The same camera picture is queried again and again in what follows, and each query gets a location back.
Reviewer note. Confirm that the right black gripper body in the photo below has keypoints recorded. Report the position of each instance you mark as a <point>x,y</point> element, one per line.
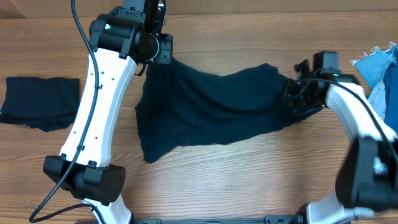
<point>290,94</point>

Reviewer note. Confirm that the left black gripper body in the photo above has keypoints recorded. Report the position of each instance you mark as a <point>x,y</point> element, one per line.
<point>161,52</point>

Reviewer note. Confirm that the dark navy t-shirt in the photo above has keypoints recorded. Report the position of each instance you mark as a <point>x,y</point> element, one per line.
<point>182,106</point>

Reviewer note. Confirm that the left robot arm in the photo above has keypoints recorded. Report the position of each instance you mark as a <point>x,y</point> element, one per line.
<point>121,44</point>

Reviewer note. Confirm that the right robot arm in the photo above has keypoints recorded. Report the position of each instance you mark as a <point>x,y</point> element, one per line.
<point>367,180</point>

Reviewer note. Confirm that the light blue denim jeans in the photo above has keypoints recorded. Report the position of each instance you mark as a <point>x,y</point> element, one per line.
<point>372,68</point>

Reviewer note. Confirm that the blue garment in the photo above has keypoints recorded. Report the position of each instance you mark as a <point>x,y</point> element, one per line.
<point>391,83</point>

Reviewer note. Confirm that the folded black cloth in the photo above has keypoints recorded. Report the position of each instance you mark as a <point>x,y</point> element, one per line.
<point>47,104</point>

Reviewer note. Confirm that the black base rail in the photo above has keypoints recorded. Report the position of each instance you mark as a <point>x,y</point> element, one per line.
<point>269,219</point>

